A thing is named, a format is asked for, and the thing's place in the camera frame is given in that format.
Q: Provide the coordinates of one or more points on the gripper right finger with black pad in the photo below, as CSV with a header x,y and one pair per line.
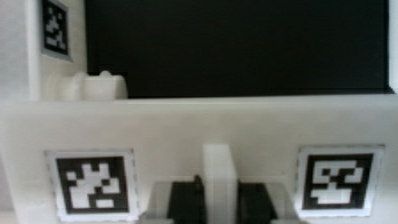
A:
x,y
264,205

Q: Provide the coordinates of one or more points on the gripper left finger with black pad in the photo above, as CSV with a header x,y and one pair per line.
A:
x,y
176,203

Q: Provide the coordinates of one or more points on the white front panel with peg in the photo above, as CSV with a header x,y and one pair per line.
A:
x,y
163,128

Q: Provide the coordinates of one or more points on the white cabinet body box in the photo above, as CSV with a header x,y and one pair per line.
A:
x,y
42,54

